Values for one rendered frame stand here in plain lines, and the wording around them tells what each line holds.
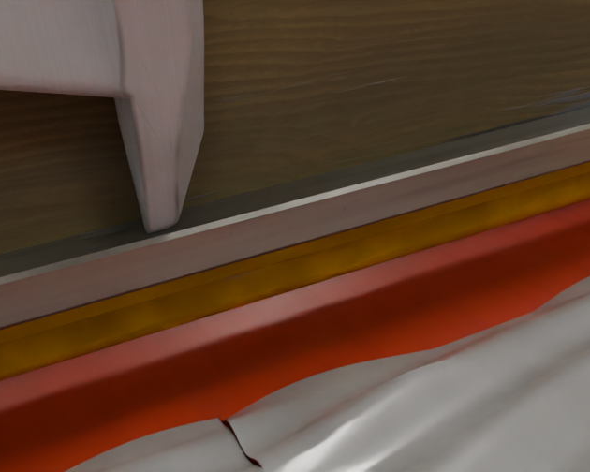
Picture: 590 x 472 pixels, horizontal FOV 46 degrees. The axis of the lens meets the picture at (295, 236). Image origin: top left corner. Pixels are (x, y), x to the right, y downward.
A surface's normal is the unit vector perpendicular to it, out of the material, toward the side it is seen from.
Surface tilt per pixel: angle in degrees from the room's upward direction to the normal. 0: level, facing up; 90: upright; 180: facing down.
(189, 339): 0
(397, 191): 90
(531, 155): 90
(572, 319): 12
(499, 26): 90
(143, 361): 0
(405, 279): 0
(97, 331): 90
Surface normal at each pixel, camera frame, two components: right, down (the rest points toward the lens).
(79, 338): 0.41, 0.32
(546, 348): 0.00, -0.83
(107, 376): -0.11, -0.92
